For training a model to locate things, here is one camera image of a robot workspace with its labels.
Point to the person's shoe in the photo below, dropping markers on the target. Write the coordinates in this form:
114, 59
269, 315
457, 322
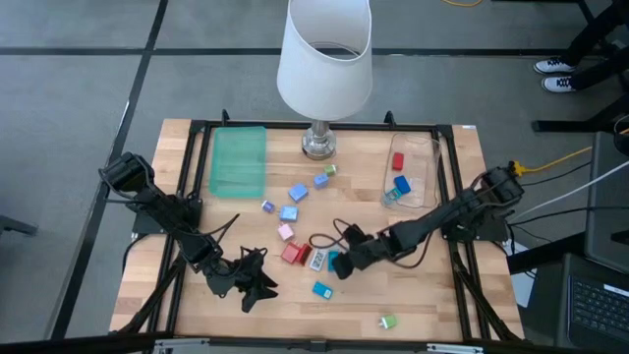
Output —
557, 84
553, 65

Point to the plain teal adapter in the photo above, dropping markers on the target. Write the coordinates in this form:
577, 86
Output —
332, 260

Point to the silver frame bracket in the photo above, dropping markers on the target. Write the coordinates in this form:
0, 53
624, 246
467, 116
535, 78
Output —
182, 346
454, 349

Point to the clear plastic bin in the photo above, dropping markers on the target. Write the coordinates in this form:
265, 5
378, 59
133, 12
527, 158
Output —
422, 147

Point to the grey equipment case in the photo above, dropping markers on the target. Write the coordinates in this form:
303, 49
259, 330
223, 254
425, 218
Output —
609, 206

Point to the black metal table frame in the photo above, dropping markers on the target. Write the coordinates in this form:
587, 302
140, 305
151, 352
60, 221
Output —
373, 126

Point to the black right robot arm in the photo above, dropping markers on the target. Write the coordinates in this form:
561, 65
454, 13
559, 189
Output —
442, 216

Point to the person's leg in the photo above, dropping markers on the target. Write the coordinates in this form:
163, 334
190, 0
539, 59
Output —
599, 71
597, 29

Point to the teal translucent plastic bin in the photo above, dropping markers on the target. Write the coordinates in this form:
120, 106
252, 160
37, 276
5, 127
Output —
238, 162

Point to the large red wall charger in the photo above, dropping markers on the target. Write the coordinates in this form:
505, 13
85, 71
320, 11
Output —
290, 253

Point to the black laptop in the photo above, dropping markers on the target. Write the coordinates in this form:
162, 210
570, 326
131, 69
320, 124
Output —
597, 305

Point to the slim red adapter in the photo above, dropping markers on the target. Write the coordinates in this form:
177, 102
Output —
305, 254

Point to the black chair base leg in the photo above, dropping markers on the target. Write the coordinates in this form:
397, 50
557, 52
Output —
17, 225

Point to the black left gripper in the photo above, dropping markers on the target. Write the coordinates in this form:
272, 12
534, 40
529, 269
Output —
231, 277

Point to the black desk foot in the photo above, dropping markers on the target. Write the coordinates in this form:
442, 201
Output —
570, 125

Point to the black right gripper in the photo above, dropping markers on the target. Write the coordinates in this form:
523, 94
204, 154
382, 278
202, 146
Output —
373, 251

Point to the red rectangular adapter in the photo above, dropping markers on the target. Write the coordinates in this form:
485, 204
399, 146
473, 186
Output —
398, 161

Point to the white shade silver table lamp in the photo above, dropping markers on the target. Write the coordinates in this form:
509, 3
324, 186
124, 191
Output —
324, 74

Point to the periwinkle blue charger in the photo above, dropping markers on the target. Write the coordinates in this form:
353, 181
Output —
321, 181

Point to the small purple charger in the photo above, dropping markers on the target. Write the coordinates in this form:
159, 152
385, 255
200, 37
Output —
268, 206

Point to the teal and white adapter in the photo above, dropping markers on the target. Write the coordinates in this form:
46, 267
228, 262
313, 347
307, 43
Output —
391, 196

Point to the small green charger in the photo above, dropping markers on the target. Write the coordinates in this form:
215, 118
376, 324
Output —
330, 170

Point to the green charger with prongs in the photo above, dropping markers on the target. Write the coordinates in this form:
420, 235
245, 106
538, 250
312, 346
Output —
389, 322

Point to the light blue charger cube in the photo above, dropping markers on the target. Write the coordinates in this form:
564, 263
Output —
289, 214
298, 193

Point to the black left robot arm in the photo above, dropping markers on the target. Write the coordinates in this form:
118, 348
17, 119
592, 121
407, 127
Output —
162, 209

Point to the pink charger cube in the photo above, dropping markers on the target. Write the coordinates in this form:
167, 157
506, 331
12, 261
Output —
286, 232

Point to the teal adapter with yellow label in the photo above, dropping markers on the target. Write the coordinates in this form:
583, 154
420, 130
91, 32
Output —
323, 290

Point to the blue rectangular adapter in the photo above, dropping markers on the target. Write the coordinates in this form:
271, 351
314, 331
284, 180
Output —
402, 185

